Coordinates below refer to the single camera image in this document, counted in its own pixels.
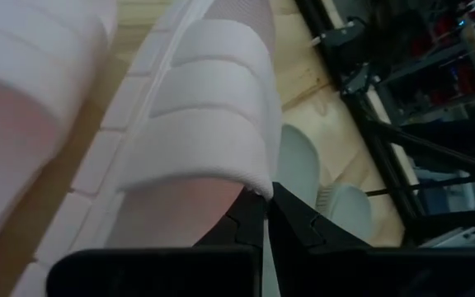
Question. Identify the black aluminium rig frame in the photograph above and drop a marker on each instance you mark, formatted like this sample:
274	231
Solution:
386	156

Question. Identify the pink slide sandal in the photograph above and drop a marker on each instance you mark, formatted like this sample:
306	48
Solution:
23	82
204	123

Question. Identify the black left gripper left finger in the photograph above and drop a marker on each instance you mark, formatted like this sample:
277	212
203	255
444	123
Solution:
245	222

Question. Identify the grey slide sandal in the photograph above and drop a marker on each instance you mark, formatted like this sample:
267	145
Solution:
349	210
299	165

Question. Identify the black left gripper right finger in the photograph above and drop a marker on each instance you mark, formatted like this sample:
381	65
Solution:
299	227

